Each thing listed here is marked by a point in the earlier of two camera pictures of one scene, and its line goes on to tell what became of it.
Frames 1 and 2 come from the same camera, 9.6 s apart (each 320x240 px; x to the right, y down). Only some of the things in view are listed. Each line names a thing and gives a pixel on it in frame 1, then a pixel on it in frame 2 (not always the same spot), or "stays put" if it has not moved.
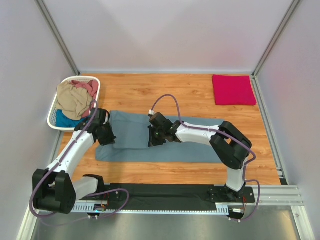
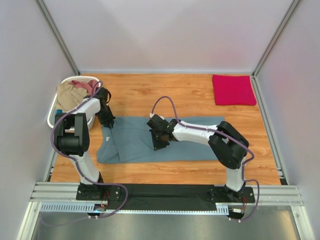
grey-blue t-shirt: (131, 144) stays put
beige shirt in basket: (73, 101) stays put
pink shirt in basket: (92, 86) stays put
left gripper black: (106, 136) → (107, 119)
